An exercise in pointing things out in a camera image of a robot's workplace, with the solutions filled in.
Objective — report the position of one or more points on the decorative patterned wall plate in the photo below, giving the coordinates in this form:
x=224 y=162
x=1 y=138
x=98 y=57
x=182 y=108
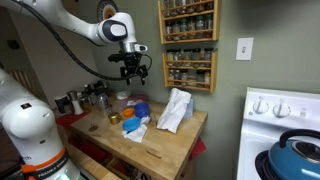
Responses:
x=106 y=10

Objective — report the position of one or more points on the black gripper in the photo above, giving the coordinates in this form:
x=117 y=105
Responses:
x=134 y=70

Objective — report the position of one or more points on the dark pepper grinder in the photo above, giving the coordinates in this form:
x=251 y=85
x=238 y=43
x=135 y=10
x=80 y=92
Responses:
x=90 y=95

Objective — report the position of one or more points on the wooden butcher block table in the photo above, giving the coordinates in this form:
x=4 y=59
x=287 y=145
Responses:
x=160 y=143

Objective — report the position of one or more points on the wooden slatted panel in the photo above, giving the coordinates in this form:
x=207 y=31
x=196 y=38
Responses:
x=23 y=80

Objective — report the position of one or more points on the red container lid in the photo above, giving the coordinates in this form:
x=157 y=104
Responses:
x=138 y=99

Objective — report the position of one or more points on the wooden spice rack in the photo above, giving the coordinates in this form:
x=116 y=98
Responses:
x=213 y=73
x=216 y=20

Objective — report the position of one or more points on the short glass spice jar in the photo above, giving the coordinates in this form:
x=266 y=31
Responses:
x=192 y=81

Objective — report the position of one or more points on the white stove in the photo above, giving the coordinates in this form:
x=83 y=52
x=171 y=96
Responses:
x=260 y=140

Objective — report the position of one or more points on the white ceramic bowl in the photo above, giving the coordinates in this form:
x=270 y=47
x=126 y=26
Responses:
x=123 y=95

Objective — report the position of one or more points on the light blue plastic bowl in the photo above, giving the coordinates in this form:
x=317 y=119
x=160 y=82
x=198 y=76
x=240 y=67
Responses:
x=130 y=124

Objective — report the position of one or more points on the dark blue bottle lid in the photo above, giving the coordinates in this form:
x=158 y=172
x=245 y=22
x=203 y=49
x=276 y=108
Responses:
x=100 y=92

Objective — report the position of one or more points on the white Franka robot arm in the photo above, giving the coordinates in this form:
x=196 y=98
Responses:
x=26 y=116

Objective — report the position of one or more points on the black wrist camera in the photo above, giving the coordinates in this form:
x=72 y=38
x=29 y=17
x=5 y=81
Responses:
x=123 y=57

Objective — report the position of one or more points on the black stove burner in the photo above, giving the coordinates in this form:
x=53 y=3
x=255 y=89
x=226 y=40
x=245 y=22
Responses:
x=261 y=165

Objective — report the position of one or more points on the white stove knob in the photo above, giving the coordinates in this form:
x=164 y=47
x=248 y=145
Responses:
x=281 y=108
x=260 y=106

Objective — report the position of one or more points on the white cloth towel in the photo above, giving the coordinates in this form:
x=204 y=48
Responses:
x=173 y=113

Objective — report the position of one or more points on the black and white mug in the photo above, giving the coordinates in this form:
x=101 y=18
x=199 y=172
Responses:
x=61 y=104

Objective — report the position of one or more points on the dark blue plastic cup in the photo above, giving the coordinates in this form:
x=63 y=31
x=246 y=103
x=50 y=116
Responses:
x=142 y=110

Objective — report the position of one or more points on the small gold jar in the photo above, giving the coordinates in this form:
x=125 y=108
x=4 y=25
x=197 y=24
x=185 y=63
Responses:
x=114 y=118

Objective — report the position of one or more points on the red hanging towel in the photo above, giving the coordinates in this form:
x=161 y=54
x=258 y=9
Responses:
x=199 y=148

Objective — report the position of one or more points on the orange plastic cup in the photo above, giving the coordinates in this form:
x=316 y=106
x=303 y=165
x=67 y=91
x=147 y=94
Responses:
x=128 y=112

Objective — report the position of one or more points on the red cloth mat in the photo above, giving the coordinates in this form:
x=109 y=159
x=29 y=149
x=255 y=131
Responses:
x=68 y=120

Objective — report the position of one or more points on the light blue cloth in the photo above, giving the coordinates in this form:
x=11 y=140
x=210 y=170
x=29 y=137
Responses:
x=190 y=108

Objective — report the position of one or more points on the white light switch plate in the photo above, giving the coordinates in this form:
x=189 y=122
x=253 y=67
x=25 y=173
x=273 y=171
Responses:
x=244 y=49

